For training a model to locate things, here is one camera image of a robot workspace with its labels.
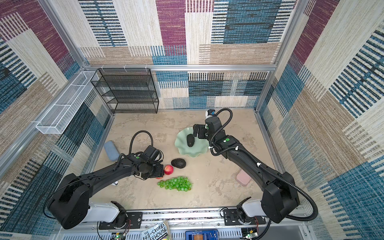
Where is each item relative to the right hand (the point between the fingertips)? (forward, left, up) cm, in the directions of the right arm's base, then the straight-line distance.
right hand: (201, 128), depth 82 cm
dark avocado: (+5, +6, -18) cm, 19 cm away
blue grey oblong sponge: (-1, +56, -19) cm, 59 cm away
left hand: (-16, +24, -18) cm, 34 cm away
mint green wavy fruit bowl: (+2, +1, -22) cm, 22 cm away
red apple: (-15, +19, -17) cm, 30 cm away
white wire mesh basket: (-2, +68, +13) cm, 69 cm away
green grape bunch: (-23, +12, -18) cm, 32 cm away
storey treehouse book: (-44, +22, -19) cm, 53 cm away
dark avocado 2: (-12, +13, -16) cm, 24 cm away
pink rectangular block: (-21, -22, -19) cm, 36 cm away
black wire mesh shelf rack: (+40, +51, -4) cm, 65 cm away
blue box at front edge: (-45, +1, -18) cm, 49 cm away
